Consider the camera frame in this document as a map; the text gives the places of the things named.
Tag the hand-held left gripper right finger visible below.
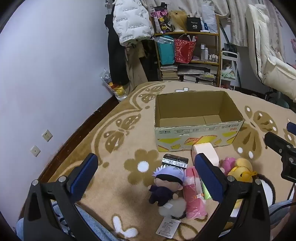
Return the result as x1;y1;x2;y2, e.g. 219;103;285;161
195;153;271;241

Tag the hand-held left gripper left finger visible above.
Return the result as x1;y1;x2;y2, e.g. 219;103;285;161
23;153;102;241

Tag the green tissue pack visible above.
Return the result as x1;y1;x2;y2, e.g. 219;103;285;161
201;181;213;200

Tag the pink bear plush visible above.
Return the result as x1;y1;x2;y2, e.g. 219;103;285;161
218;157;236;176

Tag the pink tissue pack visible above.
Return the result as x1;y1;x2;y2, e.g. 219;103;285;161
184;167;207;219

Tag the yellow duck plush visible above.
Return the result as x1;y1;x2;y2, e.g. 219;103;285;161
223;158;258;230

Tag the lavender-haired plush doll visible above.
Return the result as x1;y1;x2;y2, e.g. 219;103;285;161
148;167;185;207

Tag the cardboard box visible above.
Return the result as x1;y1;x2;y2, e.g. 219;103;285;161
154;90;245;152

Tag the white fluffy plush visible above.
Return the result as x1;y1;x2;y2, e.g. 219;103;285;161
158;198;186;218

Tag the pink roll cake squishy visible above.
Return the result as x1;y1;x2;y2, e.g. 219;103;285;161
192;142;220;167

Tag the dark green object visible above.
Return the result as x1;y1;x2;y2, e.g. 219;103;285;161
269;93;290;109

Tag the beige floral blanket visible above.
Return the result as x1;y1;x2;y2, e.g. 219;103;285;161
38;81;296;241

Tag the black wipes packet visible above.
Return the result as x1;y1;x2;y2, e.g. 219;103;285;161
162;153;189;168

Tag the person's right leg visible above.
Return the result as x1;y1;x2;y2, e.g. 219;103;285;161
268;199;296;225

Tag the white paper tag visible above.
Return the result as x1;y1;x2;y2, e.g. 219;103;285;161
156;217;181;238

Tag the white quilted duvet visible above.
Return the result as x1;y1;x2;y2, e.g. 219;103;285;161
245;3;296;102

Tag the clear bag of yellow toys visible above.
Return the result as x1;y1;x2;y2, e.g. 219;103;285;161
100;70;127;102

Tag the white trolley cart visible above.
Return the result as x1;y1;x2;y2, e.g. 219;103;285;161
220;50;238;91

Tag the pile of magazines and papers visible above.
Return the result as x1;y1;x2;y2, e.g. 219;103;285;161
178;64;218;87

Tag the stack of books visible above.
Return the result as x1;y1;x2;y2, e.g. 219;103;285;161
160;65;178;81

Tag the row of cosmetic bottles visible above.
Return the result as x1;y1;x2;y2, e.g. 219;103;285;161
200;44;219;62

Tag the dark hanging coat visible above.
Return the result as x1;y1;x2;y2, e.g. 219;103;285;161
105;14;130;86

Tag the pale floral curtain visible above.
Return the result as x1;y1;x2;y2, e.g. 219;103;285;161
217;0;252;47

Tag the red gift bag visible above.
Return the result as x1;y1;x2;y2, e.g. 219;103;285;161
174;35;197;64

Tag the teal shopping bag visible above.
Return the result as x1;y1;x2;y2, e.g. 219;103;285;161
156;36;175;65

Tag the white plastic bag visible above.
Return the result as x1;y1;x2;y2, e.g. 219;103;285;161
201;5;219;33

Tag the yellow wooden shelf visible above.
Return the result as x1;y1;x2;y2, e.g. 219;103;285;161
154;14;221;87

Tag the black box with white print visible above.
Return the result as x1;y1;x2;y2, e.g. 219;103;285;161
186;17;202;32

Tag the blonde wig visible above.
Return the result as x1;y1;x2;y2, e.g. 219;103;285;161
168;10;188;33

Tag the white puffer jacket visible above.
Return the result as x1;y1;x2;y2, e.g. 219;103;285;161
113;0;154;47

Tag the pink and black printed bag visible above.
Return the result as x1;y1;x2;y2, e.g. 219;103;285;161
150;2;173;33

